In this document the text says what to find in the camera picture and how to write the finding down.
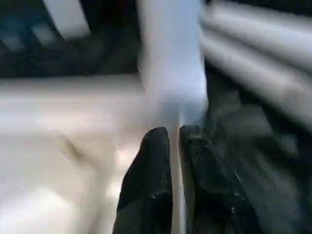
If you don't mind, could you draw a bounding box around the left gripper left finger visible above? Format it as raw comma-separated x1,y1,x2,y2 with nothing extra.
111,126,174,234

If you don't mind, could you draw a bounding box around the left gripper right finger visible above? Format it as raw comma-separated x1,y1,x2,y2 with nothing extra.
178,124,247,234

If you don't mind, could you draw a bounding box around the white plastic table top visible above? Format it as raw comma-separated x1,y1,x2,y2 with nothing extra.
0,74,209,234

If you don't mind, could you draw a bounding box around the black mat cover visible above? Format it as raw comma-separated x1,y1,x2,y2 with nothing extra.
0,0,312,234

